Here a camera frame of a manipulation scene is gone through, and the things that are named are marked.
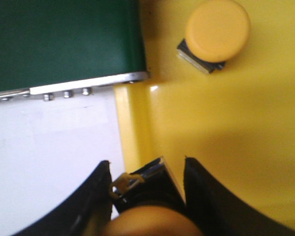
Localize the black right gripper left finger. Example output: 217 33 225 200
15 160 112 236

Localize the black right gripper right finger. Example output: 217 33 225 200
183 157 295 236

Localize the yellow mushroom push button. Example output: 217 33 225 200
177 0 251 74

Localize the yellow plastic tray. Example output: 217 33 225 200
115 0 295 229

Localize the green conveyor belt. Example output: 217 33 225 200
0 0 147 92

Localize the aluminium conveyor frame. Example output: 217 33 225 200
0 71 149 102

